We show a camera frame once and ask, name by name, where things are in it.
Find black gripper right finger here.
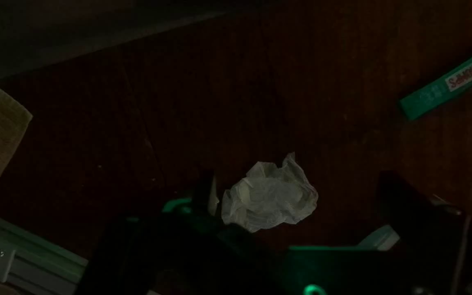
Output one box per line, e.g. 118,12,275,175
375,168,472,258

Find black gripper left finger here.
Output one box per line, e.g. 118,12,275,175
193,168,221,217

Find crumpled white paper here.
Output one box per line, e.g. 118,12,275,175
220,150,320,234

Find green marker pen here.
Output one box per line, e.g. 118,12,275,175
398,40,472,122

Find aluminium extrusion frame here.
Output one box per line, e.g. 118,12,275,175
0,209,90,288

